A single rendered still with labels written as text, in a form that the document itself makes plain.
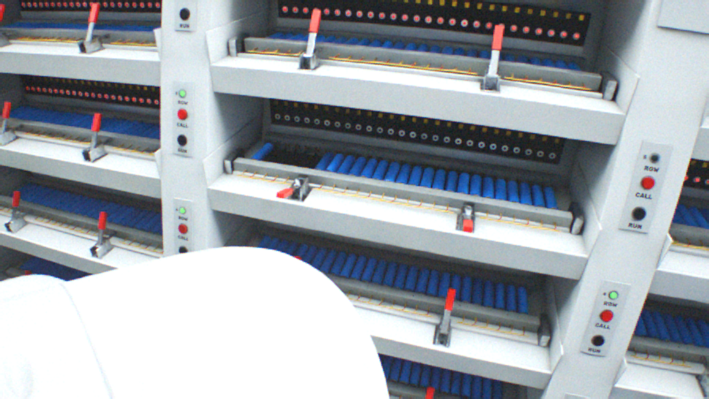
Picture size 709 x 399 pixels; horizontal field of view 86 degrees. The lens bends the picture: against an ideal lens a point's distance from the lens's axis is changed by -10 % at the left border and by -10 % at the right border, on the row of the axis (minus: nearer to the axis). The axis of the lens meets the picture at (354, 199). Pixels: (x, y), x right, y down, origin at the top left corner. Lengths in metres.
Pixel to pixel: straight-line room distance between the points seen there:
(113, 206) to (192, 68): 0.48
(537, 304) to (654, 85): 0.42
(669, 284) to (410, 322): 0.40
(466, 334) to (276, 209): 0.38
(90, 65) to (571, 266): 0.87
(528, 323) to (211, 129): 0.62
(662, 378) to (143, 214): 1.05
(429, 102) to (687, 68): 0.33
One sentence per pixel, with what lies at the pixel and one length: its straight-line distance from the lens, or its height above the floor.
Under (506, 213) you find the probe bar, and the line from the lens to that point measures 0.67.
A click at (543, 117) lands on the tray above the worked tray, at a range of 0.61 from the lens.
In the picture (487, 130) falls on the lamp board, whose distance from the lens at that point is 0.76.
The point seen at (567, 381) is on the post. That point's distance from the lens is 0.76.
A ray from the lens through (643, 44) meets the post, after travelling 0.64.
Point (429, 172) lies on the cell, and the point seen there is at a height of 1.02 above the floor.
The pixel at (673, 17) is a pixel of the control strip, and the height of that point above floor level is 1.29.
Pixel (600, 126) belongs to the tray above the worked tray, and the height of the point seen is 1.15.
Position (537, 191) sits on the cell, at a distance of 0.73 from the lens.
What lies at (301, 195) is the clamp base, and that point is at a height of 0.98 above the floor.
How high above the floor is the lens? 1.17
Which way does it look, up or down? 16 degrees down
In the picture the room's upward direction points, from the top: 6 degrees clockwise
